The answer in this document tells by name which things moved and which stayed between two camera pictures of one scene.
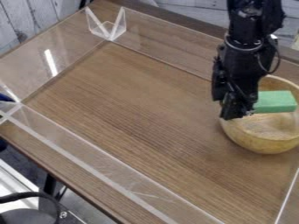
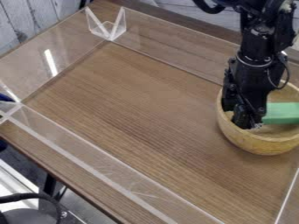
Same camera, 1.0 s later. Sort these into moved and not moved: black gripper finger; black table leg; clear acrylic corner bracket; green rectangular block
Moved: black gripper finger; green rectangular block
Not moved: clear acrylic corner bracket; black table leg
